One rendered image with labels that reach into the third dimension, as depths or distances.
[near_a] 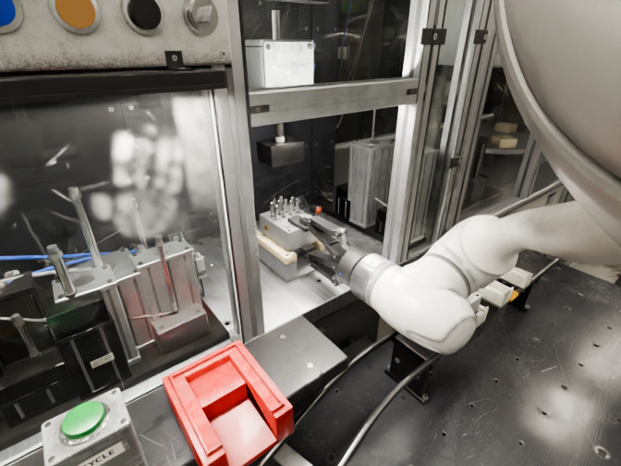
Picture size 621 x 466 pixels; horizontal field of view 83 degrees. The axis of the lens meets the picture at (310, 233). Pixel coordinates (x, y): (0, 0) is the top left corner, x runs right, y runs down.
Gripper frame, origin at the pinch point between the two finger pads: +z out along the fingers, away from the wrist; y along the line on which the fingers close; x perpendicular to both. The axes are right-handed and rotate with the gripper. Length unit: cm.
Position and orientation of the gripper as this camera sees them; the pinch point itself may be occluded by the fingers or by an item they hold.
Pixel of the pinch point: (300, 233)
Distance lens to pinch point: 81.6
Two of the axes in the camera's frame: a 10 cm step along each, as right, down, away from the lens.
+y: 0.0, -8.8, -4.7
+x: -7.9, 2.9, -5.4
